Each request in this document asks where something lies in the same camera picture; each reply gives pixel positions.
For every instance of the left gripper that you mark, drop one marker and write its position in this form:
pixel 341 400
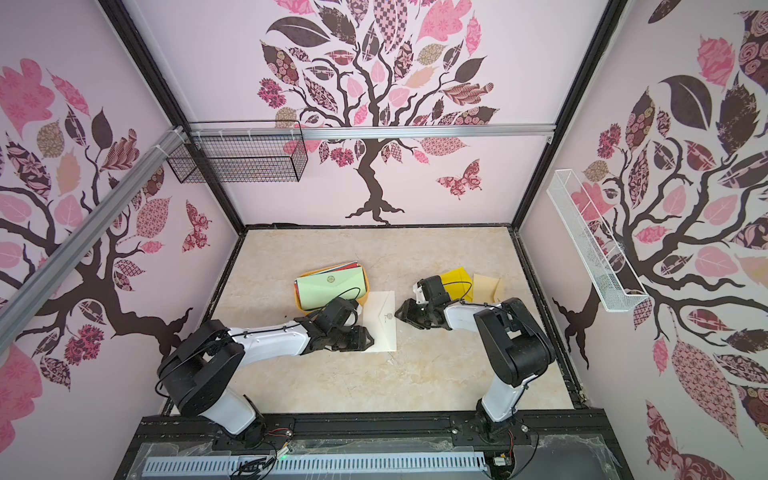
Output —
pixel 358 343

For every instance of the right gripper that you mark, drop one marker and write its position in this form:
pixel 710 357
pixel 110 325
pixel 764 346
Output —
pixel 417 311

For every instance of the light green envelope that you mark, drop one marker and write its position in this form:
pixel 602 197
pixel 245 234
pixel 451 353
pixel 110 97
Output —
pixel 330 287

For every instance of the yellow plastic storage box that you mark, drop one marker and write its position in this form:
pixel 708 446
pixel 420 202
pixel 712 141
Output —
pixel 300 300

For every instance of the white envelope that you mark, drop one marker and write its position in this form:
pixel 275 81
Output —
pixel 378 317

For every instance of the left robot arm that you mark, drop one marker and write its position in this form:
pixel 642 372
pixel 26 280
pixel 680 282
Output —
pixel 196 376

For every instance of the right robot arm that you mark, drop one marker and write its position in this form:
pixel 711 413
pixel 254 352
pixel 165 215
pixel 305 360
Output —
pixel 517 348

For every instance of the yellow envelope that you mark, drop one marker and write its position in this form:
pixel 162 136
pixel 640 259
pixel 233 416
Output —
pixel 458 284

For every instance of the beige envelope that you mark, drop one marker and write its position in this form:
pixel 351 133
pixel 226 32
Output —
pixel 487 289

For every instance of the white cable duct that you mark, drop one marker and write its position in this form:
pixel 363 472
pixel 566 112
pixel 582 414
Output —
pixel 312 465

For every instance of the aluminium rail back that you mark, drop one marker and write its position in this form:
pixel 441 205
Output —
pixel 402 132

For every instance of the aluminium rail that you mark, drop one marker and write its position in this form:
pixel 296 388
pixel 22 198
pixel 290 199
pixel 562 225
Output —
pixel 32 295
pixel 402 132

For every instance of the white wire shelf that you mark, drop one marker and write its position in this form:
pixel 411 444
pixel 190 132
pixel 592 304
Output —
pixel 582 208

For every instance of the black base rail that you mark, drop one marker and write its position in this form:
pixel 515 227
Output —
pixel 546 444

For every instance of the black wire basket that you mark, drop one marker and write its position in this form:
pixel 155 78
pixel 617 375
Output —
pixel 257 152

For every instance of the aluminium rail left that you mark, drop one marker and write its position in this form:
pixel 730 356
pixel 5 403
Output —
pixel 32 295

